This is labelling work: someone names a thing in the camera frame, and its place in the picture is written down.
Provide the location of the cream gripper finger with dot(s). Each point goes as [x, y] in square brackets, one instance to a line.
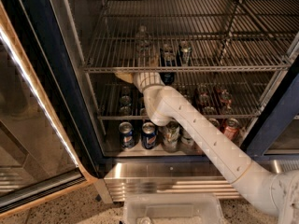
[127, 77]
[153, 58]

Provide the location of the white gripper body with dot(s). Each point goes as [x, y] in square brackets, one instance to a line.
[145, 77]

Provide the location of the clear plastic water bottle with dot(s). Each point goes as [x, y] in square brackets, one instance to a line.
[143, 46]

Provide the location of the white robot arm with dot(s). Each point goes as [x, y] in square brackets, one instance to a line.
[274, 194]

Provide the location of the open glass fridge door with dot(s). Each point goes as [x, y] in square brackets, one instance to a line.
[48, 143]

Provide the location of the stainless steel fridge base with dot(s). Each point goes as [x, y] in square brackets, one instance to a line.
[129, 176]

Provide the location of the dark blue fridge mullion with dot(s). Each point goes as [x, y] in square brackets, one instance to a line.
[276, 116]

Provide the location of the dark blue soda can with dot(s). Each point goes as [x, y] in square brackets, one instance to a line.
[167, 59]

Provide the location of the blue pepsi can front left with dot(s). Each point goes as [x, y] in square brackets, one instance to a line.
[126, 135]

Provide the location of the blue pepsi can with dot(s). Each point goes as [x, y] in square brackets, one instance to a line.
[148, 135]
[126, 135]

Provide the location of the white green soda can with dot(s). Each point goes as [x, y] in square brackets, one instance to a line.
[170, 134]
[186, 139]

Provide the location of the white green soda can right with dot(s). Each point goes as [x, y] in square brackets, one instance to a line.
[186, 139]

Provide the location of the orange soda can left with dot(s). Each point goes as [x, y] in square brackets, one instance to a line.
[215, 122]

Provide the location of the orange soda can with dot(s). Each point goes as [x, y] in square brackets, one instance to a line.
[230, 128]
[215, 122]

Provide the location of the orange soda can right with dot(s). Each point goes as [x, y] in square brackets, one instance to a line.
[230, 128]

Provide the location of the clear plastic bin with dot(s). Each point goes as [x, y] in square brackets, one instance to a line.
[188, 208]

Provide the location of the upper wire fridge shelf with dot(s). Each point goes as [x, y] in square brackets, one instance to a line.
[224, 35]

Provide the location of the wire fridge shelf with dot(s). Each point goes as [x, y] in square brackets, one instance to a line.
[238, 95]
[224, 35]

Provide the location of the middle wire fridge shelf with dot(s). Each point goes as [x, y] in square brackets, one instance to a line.
[238, 95]

